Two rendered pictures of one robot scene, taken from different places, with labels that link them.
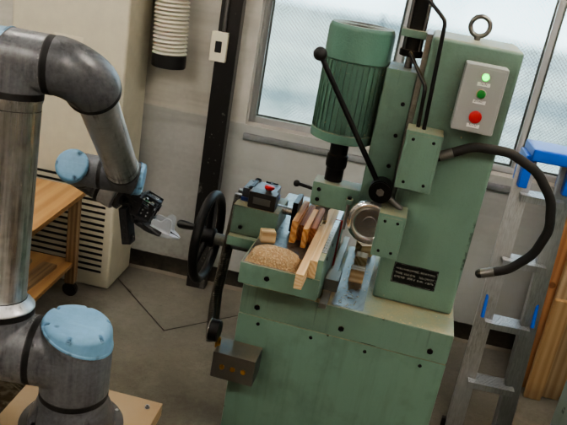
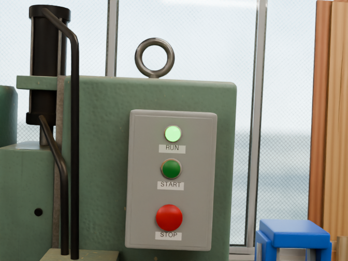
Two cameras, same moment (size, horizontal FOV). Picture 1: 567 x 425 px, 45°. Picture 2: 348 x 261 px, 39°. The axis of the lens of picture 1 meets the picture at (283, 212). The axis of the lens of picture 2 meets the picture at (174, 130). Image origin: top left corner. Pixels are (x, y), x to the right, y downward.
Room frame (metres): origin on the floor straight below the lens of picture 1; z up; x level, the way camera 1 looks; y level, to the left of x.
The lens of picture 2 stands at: (1.10, -0.32, 1.49)
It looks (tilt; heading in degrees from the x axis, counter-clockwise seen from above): 3 degrees down; 351
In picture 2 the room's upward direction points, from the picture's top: 2 degrees clockwise
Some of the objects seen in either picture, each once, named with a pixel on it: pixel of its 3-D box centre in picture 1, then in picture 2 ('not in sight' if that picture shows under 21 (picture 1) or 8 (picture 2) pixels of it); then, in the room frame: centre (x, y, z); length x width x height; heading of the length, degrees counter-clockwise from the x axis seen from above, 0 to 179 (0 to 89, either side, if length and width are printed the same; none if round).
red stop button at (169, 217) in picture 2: (475, 116); (169, 217); (1.65, -0.41, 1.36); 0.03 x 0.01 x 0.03; 81
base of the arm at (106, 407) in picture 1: (72, 405); not in sight; (1.27, 0.39, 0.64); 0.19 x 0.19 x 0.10
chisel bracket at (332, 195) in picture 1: (336, 196); not in sight; (1.87, -0.14, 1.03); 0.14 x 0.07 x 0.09; 81
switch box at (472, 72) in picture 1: (478, 98); (170, 177); (1.68, -0.42, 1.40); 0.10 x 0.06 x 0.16; 81
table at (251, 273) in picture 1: (284, 235); not in sight; (1.89, -0.02, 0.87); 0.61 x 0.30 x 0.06; 171
